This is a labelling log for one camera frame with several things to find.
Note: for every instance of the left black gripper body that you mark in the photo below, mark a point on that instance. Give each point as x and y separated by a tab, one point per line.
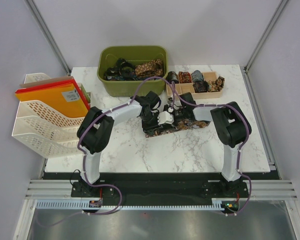
149	124

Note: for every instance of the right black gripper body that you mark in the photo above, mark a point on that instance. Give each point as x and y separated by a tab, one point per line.
179	115

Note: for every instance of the brown cat pattern tie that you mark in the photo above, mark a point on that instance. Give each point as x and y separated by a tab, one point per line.
182	125

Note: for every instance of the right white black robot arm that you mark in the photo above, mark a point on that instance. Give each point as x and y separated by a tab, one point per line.
232	128

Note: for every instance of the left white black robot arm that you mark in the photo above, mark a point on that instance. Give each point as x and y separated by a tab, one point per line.
96	128

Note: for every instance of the black ties in bin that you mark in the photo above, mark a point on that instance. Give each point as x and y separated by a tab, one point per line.
122	71

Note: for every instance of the wooden compartment tray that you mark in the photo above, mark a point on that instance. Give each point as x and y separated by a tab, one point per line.
183	88

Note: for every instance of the dark patterned rolled tie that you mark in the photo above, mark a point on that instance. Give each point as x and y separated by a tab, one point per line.
200	86

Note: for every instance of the red patterned rolled tie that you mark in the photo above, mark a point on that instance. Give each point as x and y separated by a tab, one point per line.
184	77

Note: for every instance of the black rolled tie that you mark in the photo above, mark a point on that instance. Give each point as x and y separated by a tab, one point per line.
172	77

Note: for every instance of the grey blue rolled tie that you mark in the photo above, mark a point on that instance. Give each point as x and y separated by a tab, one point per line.
197	76

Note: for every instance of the brown patterned loose tie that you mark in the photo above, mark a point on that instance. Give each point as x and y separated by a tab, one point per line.
216	85

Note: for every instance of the brown patterned tie in bin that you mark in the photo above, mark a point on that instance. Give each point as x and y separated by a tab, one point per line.
150	69

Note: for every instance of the olive green plastic bin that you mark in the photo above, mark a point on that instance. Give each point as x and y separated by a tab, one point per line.
136	55

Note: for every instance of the orange folder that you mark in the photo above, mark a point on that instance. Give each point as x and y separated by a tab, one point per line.
64	98

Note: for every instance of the red folder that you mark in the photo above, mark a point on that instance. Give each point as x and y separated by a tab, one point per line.
72	82

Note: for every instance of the white plastic file rack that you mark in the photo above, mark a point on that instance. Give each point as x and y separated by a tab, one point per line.
42	128

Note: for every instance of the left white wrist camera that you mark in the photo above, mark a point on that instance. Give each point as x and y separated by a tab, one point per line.
165	117

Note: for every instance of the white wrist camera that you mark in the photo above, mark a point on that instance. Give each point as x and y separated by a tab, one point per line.
170	106
165	117

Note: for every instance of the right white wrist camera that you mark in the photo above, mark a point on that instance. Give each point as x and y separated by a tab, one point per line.
170	106

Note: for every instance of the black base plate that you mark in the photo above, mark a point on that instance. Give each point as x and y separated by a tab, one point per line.
160	188

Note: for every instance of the white slotted cable duct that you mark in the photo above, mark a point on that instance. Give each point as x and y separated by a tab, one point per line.
86	204

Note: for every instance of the aluminium rail frame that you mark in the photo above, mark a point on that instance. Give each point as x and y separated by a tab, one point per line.
259	189

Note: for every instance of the right aluminium corner post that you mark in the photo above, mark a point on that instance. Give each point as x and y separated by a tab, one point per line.
266	33

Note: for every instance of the aluminium corner post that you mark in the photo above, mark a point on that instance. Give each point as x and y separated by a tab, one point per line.
266	33
48	35

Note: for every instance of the left aluminium corner post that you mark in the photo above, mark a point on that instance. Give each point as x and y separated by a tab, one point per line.
48	35

